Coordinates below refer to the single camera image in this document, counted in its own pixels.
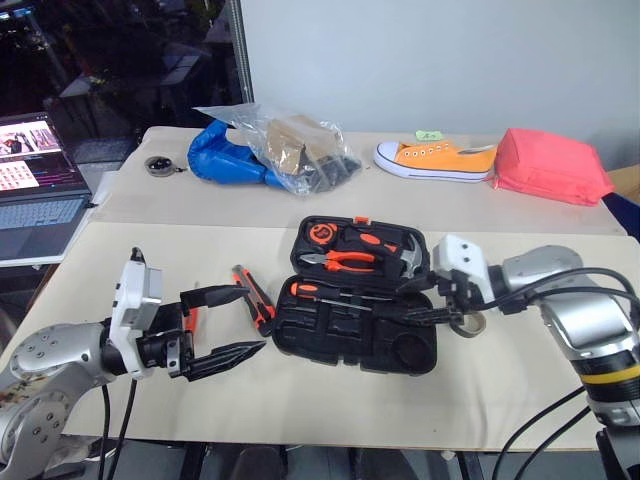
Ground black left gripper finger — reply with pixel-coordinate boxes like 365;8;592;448
185;340;268;384
179;284;252;314

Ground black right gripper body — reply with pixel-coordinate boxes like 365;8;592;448
433;269;484;318

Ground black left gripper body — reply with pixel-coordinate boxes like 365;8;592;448
134;301;197;380

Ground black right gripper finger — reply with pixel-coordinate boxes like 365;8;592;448
394;271;442;297
371;305;459;325

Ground black tape roll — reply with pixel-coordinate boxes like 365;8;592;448
452;312;487;340

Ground orange black utility knife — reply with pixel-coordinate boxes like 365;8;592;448
230;264;277;337

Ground orange tester screwdriver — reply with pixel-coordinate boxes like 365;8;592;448
183;304;202;347

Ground black orange handled screwdriver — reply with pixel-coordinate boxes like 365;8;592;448
319;295;381;314

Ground black plastic tool case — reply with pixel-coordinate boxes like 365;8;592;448
270;214;442;377

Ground small round metal case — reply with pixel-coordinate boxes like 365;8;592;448
144;155;187;178

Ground orange black tape measure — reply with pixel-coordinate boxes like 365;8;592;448
307;222;342;247

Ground dark rounded shape under table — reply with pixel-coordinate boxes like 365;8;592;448
236;445;287;480

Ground orange canvas sneaker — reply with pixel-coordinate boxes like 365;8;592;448
373;140;500;184

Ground blue plastic bag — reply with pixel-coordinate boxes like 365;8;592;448
186;118;291;190

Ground red fabric pouch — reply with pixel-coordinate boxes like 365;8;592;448
491;127;616;208

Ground clear plastic bag with cardboard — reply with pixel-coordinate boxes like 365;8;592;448
191;103;363;197

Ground dark blue chair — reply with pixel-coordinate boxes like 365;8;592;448
601;191;640;237

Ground open laptop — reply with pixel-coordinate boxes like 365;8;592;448
0;111;95;263

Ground cardboard box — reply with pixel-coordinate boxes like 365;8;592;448
606;164;640;202

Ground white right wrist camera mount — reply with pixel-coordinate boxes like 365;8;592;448
430;233;494;304

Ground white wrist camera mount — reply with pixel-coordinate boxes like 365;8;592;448
108;246;167;381
430;233;494;304

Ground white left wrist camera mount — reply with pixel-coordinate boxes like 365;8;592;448
108;246;167;381

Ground claw hammer orange black handle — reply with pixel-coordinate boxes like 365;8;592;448
343;226;427;280

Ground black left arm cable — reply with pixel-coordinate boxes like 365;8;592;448
96;378;139;480

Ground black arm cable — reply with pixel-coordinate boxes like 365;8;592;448
96;378;139;480
491;266;640;480

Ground orange handled pliers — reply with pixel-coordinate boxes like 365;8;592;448
299;249;377;274

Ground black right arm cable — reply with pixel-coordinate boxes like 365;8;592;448
491;266;640;480

